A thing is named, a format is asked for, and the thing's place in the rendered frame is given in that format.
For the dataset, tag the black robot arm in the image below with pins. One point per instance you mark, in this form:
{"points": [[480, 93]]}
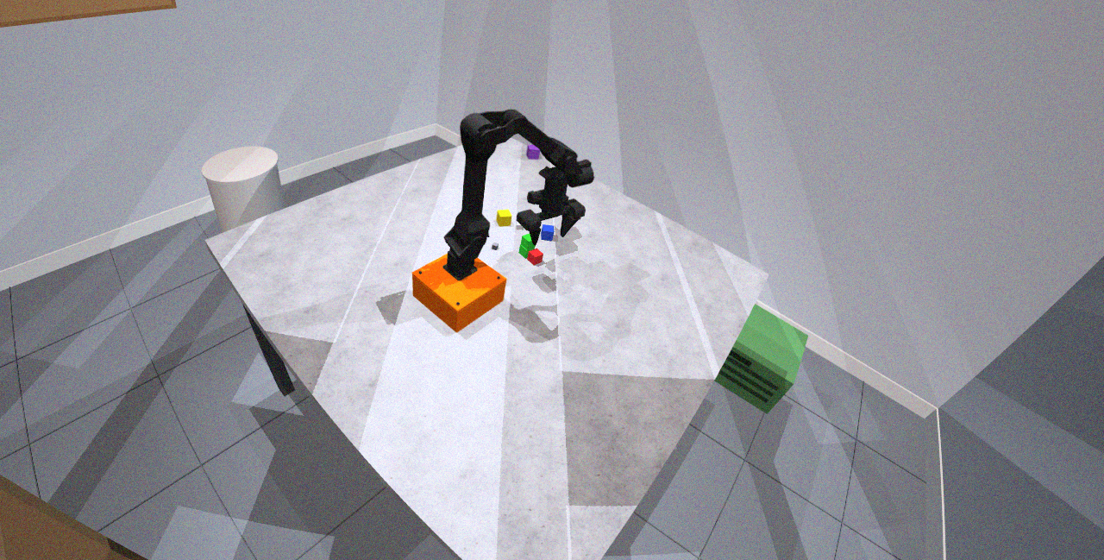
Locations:
{"points": [[479, 138]]}

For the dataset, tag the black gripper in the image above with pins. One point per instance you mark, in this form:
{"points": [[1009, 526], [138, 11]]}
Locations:
{"points": [[553, 206]]}

